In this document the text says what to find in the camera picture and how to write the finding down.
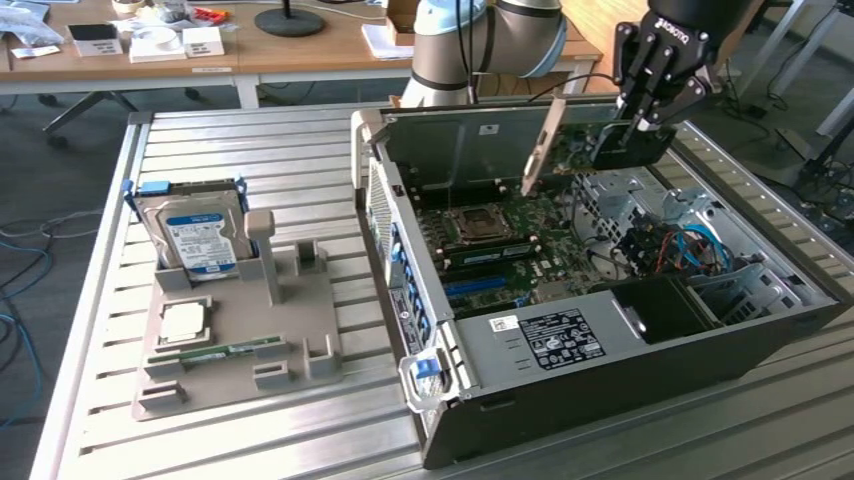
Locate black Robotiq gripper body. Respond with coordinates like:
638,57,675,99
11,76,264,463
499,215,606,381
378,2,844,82
639,0,739,109

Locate Nvidia graphics card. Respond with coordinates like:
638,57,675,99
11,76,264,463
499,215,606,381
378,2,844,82
519,92,677,197

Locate wooden cabinet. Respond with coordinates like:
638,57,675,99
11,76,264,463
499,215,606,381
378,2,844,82
557,0,766,117

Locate black floor stand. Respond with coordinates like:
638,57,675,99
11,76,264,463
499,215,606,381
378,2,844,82
773,127,854,211

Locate silver disk bay cage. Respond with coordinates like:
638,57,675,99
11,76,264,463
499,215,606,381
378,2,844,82
571,167,675,251

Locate brown cardboard box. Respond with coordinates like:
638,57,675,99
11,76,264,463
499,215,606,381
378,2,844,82
386,0,419,34

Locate white paper stack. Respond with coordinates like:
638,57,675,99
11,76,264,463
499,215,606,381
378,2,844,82
362,22,417,60

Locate green motherboard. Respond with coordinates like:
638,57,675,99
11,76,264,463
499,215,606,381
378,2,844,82
413,169,635,314

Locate CPU socket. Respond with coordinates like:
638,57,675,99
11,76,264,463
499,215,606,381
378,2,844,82
450,204,519,246

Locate silver disk bay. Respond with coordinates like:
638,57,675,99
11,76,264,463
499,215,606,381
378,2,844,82
686,262,813,326

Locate black plastic shroud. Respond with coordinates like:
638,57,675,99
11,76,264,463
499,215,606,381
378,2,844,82
590,277,722,345

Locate green RAM stick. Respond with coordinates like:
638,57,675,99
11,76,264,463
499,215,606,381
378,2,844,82
445,242,535,266
147,335,286,365

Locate black round lamp base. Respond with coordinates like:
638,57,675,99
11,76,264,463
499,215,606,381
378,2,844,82
254,0,328,37

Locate blue expansion slot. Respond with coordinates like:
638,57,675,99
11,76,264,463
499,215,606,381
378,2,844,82
445,275,509,299

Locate grey power supply unit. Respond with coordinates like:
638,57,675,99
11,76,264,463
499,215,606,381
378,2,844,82
437,292,653,396

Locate red orange packet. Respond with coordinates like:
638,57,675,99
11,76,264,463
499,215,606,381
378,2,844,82
191,6,232,26

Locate open black PC case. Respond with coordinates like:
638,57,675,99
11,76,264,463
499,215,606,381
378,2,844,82
351,89,854,471

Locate white cardboard box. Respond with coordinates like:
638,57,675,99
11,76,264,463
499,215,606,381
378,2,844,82
180,25,226,59

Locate blue case release latch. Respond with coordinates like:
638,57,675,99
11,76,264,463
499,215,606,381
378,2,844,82
411,357,447,396

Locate flat white box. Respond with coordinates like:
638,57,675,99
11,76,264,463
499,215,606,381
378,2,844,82
127,38,190,64

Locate white tape roll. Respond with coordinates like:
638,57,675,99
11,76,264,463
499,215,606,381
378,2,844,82
131,27,180,52

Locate hard disk with blue caddy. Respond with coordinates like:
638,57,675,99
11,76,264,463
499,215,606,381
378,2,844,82
123,174,252,281

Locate grey parts rack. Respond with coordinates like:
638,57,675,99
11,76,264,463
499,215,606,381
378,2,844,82
131,197,348,424

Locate white box with black top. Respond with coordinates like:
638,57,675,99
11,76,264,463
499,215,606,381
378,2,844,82
66,22,126,57

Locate silver CPU chip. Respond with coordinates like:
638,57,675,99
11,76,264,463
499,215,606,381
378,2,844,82
159,302,208,344

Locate clear plastic bag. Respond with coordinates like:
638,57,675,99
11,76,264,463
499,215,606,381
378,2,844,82
0,4,66,47

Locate black cable behind case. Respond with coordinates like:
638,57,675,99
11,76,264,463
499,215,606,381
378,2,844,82
533,73,626,101

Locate white metal table frame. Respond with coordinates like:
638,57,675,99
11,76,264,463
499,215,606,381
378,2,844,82
766,0,854,136

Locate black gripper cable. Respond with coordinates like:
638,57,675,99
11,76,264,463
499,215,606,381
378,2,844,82
457,0,483,101

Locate blue wire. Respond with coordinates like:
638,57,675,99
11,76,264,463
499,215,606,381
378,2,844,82
670,227,735,274

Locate red and black wires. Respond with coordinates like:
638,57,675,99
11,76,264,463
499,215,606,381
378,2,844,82
650,234,709,274

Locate wooden desk with white frame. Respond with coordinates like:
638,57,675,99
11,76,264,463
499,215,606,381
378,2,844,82
0,0,262,146
236,0,606,109

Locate grey floor cable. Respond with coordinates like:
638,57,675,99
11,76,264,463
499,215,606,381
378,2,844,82
0,209,102,241

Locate blue floor cable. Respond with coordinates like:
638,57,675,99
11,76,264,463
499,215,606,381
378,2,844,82
0,239,52,426

